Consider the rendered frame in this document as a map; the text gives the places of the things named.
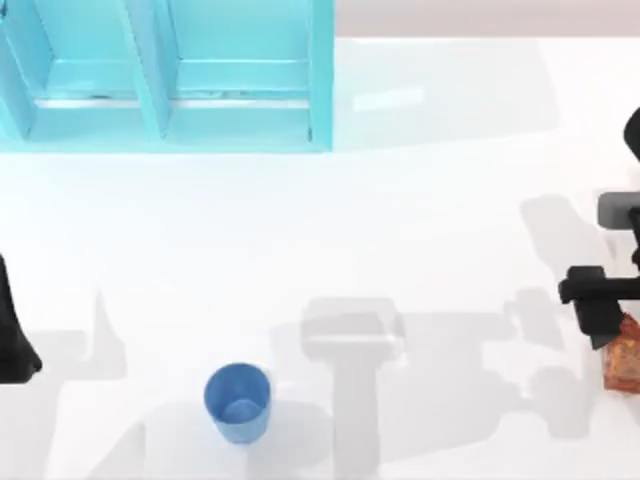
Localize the blue cup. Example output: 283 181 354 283
203 362 273 447

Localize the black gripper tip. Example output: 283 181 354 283
0 254 44 386

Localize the pale grey rounded box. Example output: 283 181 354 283
596 190 640 230

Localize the light blue rack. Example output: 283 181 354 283
0 0 335 154

